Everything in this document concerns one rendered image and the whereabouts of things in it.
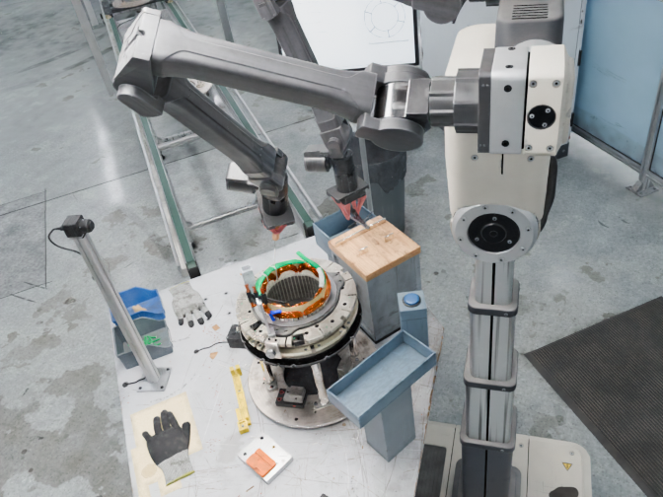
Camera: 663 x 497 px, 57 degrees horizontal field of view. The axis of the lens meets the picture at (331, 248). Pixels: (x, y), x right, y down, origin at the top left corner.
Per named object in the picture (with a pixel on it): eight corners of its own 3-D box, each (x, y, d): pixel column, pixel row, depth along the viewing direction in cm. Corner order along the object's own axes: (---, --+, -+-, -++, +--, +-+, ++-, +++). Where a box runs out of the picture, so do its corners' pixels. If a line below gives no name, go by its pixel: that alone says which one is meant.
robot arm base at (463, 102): (488, 155, 83) (490, 73, 76) (429, 154, 86) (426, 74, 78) (493, 124, 90) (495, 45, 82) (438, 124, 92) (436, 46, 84)
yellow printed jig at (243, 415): (230, 375, 183) (227, 367, 181) (242, 371, 183) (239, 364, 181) (239, 435, 166) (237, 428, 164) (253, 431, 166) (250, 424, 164)
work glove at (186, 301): (168, 289, 217) (166, 284, 216) (199, 278, 220) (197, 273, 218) (180, 333, 199) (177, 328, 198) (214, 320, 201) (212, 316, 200)
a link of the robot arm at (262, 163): (135, 92, 84) (152, 24, 86) (106, 96, 86) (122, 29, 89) (286, 200, 121) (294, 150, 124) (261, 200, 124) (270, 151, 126)
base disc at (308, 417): (233, 352, 188) (232, 350, 187) (346, 305, 197) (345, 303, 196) (273, 452, 159) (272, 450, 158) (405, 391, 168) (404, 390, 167)
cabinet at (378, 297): (340, 309, 197) (329, 248, 181) (387, 283, 204) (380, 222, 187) (375, 344, 184) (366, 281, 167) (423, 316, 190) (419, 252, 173)
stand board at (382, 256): (329, 248, 181) (327, 241, 180) (380, 221, 187) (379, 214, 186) (366, 282, 167) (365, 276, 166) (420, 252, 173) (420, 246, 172)
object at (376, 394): (371, 485, 149) (358, 417, 131) (342, 458, 156) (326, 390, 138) (439, 423, 160) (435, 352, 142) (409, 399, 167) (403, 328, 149)
